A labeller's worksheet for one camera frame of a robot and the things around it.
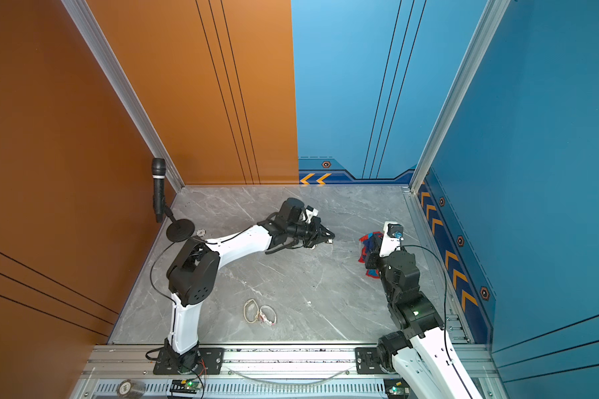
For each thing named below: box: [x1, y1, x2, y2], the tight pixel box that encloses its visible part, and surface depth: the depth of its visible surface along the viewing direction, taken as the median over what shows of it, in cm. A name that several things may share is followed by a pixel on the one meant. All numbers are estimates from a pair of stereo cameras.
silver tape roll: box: [117, 379, 147, 399], surface depth 66 cm
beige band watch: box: [242, 298, 259, 324], surface depth 84 cm
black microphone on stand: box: [151, 157, 196, 242], surface depth 89 cm
